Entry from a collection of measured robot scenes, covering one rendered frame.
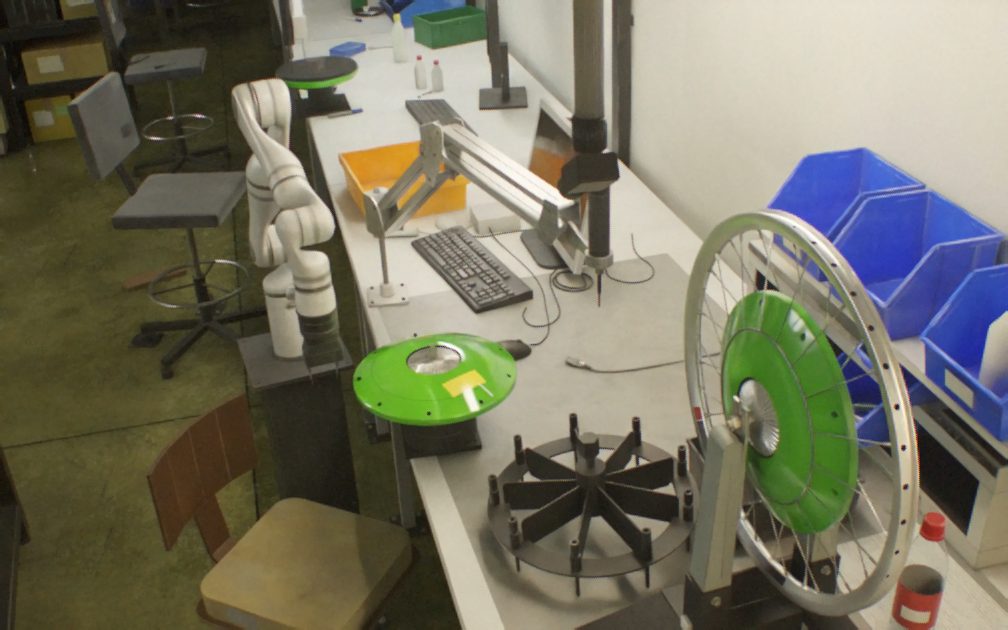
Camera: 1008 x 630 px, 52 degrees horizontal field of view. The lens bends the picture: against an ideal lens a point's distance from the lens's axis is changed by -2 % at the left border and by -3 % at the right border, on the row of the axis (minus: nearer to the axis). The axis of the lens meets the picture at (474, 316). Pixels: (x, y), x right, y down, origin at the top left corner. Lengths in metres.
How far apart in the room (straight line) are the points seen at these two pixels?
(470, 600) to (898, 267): 0.97
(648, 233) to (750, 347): 1.57
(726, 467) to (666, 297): 1.25
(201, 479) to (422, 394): 0.64
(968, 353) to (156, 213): 2.99
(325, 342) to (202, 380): 2.21
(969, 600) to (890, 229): 0.65
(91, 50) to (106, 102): 2.98
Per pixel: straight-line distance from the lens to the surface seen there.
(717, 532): 1.45
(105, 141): 4.15
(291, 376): 2.49
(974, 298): 1.76
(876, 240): 2.00
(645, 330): 2.45
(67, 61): 7.21
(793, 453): 1.33
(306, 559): 2.33
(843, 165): 2.18
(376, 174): 3.34
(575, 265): 2.59
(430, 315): 2.54
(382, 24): 5.35
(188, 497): 2.35
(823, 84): 2.34
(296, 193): 1.98
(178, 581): 3.31
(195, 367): 4.32
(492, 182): 2.07
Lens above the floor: 2.14
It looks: 29 degrees down
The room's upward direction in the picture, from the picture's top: 4 degrees counter-clockwise
